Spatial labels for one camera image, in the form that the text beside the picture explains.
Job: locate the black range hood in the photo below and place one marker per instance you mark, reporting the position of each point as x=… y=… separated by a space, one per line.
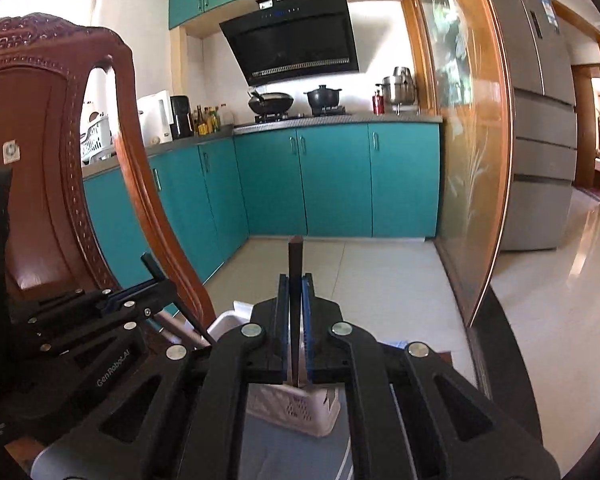
x=294 y=39

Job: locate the white appliance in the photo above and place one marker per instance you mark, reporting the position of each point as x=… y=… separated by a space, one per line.
x=156 y=118

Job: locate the grey refrigerator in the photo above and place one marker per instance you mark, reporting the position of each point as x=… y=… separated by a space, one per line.
x=545 y=125

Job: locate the teal lower cabinets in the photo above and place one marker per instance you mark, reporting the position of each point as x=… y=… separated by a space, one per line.
x=361 y=179

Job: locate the black chopstick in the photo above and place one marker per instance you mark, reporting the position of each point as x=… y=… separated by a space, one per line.
x=154 y=269

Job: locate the carved wooden chair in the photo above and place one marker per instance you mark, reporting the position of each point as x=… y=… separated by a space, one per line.
x=52 y=245

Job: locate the dark brown chopstick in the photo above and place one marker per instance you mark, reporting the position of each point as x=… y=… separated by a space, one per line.
x=295 y=263

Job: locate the steel stock pot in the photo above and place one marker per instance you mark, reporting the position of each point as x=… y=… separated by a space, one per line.
x=399 y=89

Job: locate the black coffee machine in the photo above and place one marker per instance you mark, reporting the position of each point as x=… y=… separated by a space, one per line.
x=182 y=125

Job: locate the glass sliding door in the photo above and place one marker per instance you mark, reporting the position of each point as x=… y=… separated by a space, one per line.
x=463 y=76

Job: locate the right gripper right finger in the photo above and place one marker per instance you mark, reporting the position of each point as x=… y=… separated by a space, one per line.
x=338 y=352

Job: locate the gas stove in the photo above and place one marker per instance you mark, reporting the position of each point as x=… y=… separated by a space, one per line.
x=314 y=113

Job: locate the white dish rack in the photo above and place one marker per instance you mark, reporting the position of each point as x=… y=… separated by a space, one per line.
x=95 y=137

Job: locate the white plastic utensil holder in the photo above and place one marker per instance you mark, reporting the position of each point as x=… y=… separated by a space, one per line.
x=312 y=411

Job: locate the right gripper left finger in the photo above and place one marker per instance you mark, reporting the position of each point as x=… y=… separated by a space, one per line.
x=251 y=354

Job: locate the condiment bottles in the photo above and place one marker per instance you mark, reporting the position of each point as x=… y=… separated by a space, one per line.
x=212 y=120

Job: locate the red bottle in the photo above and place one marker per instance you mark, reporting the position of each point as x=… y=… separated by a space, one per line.
x=378 y=103

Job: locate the blue striped cloth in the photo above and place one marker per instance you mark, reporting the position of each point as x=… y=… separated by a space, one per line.
x=274 y=452

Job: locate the black cooking pot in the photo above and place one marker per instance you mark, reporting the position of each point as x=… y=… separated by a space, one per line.
x=323 y=97

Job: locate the black wok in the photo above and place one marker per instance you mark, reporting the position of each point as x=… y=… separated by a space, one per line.
x=269 y=103

